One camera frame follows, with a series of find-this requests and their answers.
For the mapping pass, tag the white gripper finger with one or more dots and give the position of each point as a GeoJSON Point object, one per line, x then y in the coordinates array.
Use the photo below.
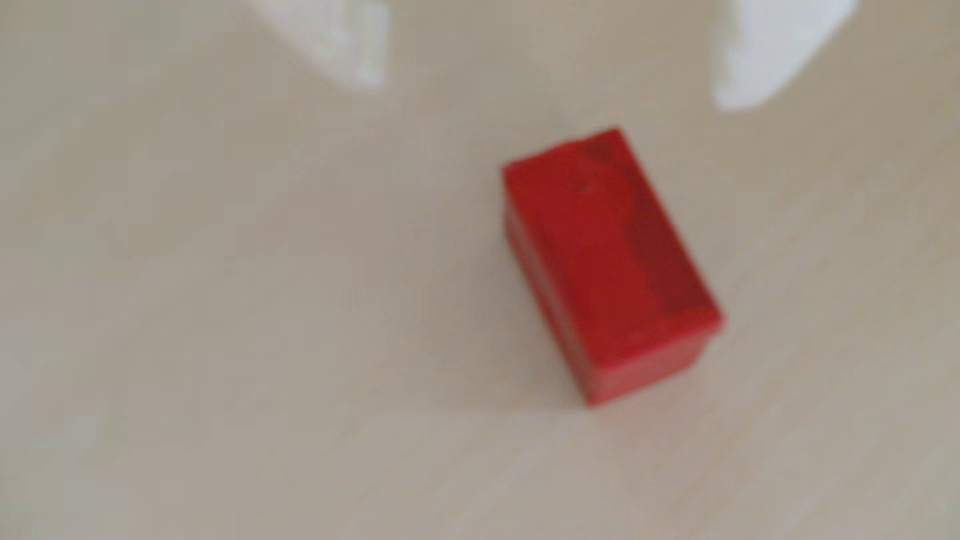
{"type": "Point", "coordinates": [772, 45]}
{"type": "Point", "coordinates": [337, 34]}

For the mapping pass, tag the red rectangular block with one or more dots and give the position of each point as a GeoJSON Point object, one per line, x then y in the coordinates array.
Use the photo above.
{"type": "Point", "coordinates": [607, 262]}

